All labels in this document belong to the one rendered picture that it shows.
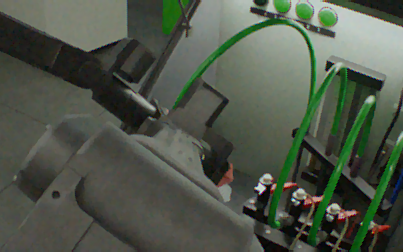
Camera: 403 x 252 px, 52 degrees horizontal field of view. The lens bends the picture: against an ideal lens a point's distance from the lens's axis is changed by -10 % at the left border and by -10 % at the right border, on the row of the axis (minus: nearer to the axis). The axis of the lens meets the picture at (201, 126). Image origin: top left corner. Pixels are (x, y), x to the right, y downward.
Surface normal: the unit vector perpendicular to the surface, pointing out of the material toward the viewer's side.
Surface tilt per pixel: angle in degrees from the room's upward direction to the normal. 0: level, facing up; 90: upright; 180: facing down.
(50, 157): 43
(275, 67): 90
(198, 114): 54
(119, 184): 35
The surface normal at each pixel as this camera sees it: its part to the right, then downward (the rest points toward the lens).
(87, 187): 0.19, -0.18
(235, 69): -0.56, 0.44
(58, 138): 0.39, -0.46
